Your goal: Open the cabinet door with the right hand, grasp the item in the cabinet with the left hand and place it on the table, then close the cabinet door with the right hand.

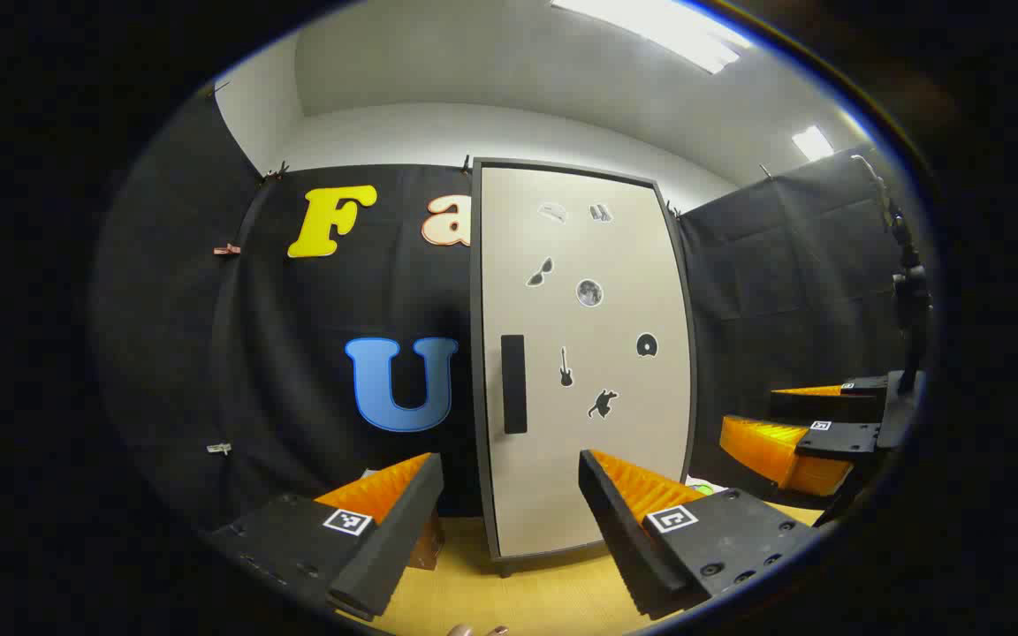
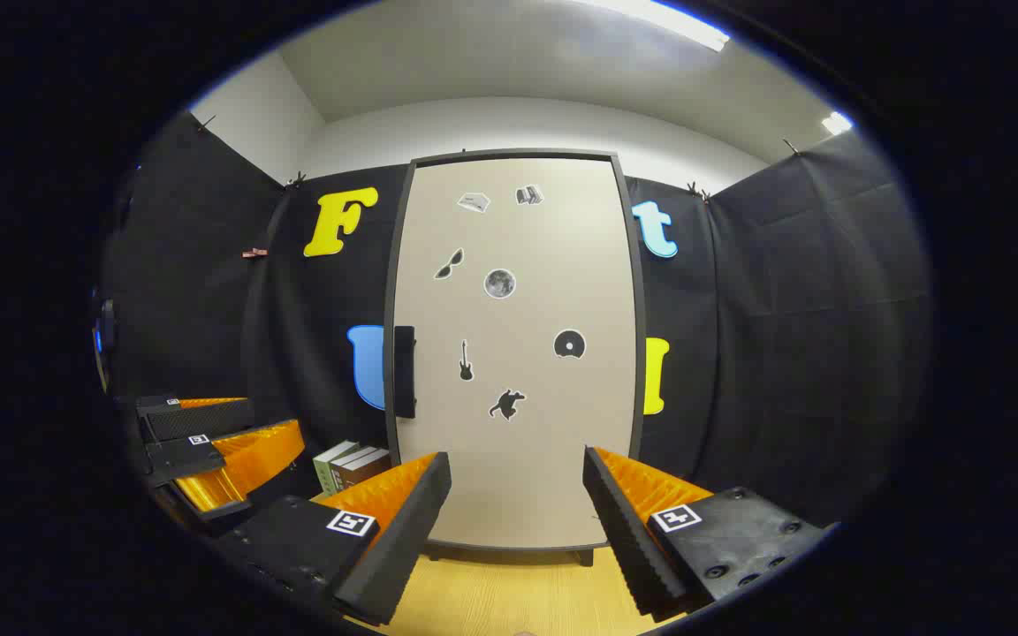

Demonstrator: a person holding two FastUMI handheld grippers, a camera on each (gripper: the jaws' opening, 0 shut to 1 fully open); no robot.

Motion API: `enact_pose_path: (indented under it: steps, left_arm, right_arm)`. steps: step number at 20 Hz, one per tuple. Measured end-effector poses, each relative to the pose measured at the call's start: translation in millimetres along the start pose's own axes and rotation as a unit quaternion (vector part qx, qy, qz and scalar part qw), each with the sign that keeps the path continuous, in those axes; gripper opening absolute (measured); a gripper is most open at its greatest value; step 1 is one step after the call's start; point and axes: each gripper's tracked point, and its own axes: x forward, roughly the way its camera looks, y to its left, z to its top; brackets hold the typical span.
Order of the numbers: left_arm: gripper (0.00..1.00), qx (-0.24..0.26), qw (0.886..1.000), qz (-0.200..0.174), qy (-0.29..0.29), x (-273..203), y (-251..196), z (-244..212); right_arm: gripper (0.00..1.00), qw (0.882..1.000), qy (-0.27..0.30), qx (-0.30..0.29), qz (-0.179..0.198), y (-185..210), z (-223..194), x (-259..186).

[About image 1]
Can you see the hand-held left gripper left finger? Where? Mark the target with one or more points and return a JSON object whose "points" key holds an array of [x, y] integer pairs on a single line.
{"points": [[385, 548]]}

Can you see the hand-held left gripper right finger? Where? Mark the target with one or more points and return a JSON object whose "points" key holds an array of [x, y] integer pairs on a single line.
{"points": [[624, 539]]}

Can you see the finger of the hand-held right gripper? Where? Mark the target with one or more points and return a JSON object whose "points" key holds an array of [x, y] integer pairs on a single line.
{"points": [[827, 408], [845, 439]]}

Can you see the dark grey cabinet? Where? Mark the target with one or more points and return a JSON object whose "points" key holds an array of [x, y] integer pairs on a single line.
{"points": [[475, 291]]}

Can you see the green white plush toy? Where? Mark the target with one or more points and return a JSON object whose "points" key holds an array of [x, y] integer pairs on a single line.
{"points": [[701, 487]]}

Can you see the white cloth clip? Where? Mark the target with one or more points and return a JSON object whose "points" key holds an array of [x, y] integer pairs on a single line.
{"points": [[219, 449]]}

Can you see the black backdrop cloth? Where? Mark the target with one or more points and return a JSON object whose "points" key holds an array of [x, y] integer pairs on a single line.
{"points": [[297, 353]]}

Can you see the small ceiling light panel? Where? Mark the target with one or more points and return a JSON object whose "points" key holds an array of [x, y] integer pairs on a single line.
{"points": [[813, 142]]}

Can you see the red cloth clip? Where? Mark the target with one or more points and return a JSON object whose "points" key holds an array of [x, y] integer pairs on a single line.
{"points": [[226, 250]]}

